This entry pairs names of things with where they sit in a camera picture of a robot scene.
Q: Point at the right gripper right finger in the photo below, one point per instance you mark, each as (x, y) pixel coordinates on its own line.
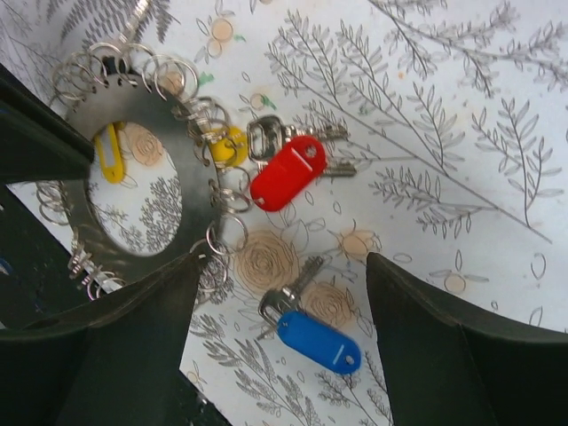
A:
(449, 362)

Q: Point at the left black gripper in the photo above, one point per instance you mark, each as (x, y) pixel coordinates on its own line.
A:
(36, 145)

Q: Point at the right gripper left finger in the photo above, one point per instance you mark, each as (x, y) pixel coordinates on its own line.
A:
(112, 361)

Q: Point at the yellow key tag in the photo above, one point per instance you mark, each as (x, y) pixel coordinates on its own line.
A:
(107, 143)
(232, 150)

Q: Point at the silver key with blue tag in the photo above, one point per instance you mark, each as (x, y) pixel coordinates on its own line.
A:
(276, 302)

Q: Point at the blue key tag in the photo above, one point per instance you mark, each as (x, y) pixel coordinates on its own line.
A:
(319, 342)

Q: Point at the red key tag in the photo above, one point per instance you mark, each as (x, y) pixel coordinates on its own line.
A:
(293, 168)

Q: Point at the floral table mat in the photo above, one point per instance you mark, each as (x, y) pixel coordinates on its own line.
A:
(457, 120)

